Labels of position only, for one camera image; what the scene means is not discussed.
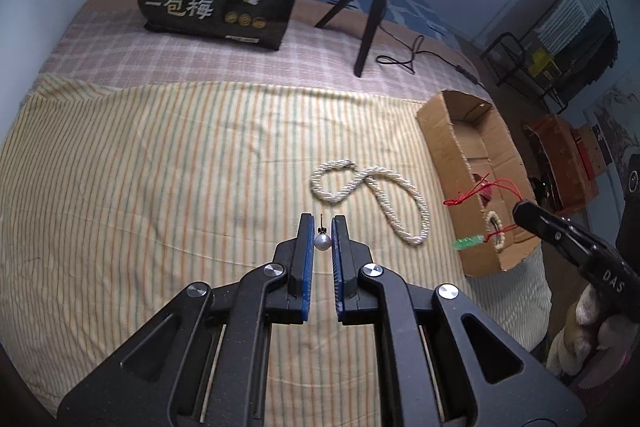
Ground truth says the wall poster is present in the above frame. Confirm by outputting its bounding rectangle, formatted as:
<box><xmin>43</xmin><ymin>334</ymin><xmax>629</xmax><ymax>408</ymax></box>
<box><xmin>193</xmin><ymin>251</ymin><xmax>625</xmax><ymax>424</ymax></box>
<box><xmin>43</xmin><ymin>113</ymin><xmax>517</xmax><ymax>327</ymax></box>
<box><xmin>584</xmin><ymin>71</ymin><xmax>640</xmax><ymax>160</ymax></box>

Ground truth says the black garment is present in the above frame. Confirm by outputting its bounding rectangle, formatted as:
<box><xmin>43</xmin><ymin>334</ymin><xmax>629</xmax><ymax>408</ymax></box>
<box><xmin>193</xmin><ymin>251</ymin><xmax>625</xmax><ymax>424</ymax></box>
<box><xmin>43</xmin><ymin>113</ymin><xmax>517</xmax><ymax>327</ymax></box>
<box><xmin>585</xmin><ymin>9</ymin><xmax>620</xmax><ymax>94</ymax></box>

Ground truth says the cardboard box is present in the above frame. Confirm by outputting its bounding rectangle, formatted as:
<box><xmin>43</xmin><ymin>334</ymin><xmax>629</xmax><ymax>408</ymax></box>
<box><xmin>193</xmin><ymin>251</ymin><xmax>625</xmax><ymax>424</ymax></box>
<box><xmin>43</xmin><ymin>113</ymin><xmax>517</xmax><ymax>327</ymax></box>
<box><xmin>416</xmin><ymin>89</ymin><xmax>544</xmax><ymax>279</ymax></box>

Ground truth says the plaid bed sheet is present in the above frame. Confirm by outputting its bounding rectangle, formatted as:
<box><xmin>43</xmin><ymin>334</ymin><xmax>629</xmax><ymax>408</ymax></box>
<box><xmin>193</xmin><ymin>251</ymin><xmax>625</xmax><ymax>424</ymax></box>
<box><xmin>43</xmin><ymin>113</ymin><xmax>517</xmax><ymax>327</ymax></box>
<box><xmin>27</xmin><ymin>0</ymin><xmax>494</xmax><ymax>104</ymax></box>

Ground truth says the dark green garment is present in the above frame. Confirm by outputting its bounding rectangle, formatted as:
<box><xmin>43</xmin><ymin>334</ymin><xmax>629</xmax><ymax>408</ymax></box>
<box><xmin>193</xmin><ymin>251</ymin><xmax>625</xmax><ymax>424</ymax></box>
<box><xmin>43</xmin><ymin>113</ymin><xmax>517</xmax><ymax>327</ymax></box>
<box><xmin>560</xmin><ymin>14</ymin><xmax>608</xmax><ymax>80</ymax></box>

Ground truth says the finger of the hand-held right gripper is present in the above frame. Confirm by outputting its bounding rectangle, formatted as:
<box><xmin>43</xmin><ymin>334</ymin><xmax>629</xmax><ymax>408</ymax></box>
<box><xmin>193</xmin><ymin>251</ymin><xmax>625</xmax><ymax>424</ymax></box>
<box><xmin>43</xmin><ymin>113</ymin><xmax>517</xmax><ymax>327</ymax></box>
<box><xmin>513</xmin><ymin>199</ymin><xmax>609</xmax><ymax>266</ymax></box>

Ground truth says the striped white towel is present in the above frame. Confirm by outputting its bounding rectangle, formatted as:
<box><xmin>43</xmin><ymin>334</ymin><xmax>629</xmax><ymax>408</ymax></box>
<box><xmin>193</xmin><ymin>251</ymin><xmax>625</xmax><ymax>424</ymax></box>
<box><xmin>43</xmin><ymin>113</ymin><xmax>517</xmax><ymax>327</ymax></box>
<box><xmin>534</xmin><ymin>0</ymin><xmax>592</xmax><ymax>44</ymax></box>

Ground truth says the small white bead strand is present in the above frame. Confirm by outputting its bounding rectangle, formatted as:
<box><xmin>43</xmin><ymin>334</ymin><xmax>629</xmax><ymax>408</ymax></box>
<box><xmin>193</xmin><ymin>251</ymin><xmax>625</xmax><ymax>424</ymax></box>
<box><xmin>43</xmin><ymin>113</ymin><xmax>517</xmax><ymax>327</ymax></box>
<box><xmin>483</xmin><ymin>210</ymin><xmax>508</xmax><ymax>256</ymax></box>

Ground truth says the twisted pearl necklace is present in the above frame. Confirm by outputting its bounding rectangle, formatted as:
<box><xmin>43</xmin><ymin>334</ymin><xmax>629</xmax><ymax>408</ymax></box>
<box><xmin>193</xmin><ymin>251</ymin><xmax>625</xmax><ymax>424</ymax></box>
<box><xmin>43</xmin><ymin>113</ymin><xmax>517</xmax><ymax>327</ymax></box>
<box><xmin>310</xmin><ymin>161</ymin><xmax>431</xmax><ymax>249</ymax></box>

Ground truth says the person's right hand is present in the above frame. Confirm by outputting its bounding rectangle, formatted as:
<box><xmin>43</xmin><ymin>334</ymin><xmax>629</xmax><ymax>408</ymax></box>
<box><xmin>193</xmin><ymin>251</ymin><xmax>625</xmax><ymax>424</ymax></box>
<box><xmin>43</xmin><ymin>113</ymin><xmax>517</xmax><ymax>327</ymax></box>
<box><xmin>545</xmin><ymin>285</ymin><xmax>640</xmax><ymax>390</ymax></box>

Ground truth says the black metal shelf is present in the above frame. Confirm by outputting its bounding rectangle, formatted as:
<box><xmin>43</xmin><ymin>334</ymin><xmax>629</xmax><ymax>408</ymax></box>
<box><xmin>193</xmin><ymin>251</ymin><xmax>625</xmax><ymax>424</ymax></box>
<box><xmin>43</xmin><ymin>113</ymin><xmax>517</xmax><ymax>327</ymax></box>
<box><xmin>480</xmin><ymin>32</ymin><xmax>567</xmax><ymax>116</ymax></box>

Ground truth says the black power cable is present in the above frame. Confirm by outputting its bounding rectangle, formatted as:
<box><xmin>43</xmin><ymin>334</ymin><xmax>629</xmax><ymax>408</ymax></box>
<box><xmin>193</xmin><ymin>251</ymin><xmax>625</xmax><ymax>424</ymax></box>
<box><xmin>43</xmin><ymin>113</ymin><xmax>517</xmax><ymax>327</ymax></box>
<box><xmin>376</xmin><ymin>34</ymin><xmax>484</xmax><ymax>86</ymax></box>

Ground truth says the reddish brown box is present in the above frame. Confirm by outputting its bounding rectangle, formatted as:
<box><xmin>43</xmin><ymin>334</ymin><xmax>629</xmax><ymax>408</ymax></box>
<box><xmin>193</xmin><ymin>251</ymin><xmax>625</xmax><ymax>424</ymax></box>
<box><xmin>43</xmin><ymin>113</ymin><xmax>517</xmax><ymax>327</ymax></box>
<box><xmin>574</xmin><ymin>126</ymin><xmax>609</xmax><ymax>181</ymax></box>

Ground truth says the black tripod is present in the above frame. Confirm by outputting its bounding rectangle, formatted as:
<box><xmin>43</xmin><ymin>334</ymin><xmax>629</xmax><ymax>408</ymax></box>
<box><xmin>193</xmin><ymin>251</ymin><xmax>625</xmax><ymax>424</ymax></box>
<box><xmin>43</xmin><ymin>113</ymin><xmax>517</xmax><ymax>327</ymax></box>
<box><xmin>314</xmin><ymin>0</ymin><xmax>406</xmax><ymax>79</ymax></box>

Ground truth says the red string green pendant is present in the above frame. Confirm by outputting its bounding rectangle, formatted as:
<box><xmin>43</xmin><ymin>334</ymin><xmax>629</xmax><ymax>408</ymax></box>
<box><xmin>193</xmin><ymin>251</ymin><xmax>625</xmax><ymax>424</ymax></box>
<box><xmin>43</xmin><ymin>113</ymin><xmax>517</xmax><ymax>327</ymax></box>
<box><xmin>443</xmin><ymin>172</ymin><xmax>525</xmax><ymax>253</ymax></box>

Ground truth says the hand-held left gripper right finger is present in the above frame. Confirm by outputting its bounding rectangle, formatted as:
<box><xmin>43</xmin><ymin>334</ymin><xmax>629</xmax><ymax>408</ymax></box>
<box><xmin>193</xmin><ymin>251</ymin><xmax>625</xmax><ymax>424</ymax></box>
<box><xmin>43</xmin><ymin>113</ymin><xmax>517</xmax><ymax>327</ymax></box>
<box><xmin>330</xmin><ymin>214</ymin><xmax>586</xmax><ymax>427</ymax></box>

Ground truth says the yellow striped sheet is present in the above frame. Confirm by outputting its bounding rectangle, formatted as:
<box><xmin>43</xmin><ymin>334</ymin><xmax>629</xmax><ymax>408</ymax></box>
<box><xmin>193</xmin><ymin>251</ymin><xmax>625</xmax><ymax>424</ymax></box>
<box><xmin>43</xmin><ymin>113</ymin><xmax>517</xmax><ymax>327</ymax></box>
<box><xmin>0</xmin><ymin>73</ymin><xmax>554</xmax><ymax>419</ymax></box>

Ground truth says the yellow box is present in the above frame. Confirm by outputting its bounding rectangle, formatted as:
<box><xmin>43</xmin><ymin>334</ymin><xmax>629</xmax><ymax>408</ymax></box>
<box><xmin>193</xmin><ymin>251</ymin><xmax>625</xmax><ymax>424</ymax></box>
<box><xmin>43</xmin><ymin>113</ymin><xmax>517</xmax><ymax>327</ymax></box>
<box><xmin>527</xmin><ymin>49</ymin><xmax>562</xmax><ymax>80</ymax></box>

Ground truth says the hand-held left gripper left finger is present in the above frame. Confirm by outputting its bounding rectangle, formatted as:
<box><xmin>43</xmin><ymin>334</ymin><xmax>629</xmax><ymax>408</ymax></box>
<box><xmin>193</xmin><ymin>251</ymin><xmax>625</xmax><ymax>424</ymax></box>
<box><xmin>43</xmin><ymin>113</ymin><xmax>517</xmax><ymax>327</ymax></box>
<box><xmin>57</xmin><ymin>213</ymin><xmax>315</xmax><ymax>427</ymax></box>

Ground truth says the pearl earring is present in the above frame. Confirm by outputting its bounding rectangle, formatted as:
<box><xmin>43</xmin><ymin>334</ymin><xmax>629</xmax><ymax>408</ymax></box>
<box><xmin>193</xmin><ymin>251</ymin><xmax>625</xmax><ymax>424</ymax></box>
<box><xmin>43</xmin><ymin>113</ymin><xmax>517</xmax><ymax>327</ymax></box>
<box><xmin>314</xmin><ymin>213</ymin><xmax>333</xmax><ymax>252</ymax></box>

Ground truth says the orange cloth-covered box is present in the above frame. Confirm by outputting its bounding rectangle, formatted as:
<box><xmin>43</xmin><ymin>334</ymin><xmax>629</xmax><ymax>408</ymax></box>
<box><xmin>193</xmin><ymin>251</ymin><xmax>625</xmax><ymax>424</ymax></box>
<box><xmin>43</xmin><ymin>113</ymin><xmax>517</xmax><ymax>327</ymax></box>
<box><xmin>521</xmin><ymin>114</ymin><xmax>601</xmax><ymax>211</ymax></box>

